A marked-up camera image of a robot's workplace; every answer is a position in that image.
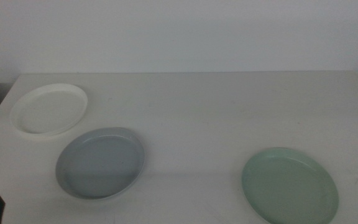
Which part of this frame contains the white shallow bowl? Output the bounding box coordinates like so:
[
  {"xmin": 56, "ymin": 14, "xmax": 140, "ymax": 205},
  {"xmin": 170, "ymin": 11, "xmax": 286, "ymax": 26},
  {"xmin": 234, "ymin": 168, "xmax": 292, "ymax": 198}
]
[{"xmin": 9, "ymin": 83, "xmax": 89, "ymax": 137}]

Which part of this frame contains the grey shallow bowl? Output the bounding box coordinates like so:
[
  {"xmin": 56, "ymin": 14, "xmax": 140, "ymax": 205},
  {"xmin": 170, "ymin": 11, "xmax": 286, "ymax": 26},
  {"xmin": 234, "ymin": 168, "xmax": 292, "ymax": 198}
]
[{"xmin": 55, "ymin": 126, "xmax": 146, "ymax": 200}]

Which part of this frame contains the green shallow bowl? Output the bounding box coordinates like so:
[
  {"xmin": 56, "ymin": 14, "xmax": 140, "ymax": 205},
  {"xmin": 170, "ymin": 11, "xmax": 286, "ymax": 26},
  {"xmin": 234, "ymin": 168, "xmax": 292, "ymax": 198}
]
[{"xmin": 241, "ymin": 147, "xmax": 340, "ymax": 224}]

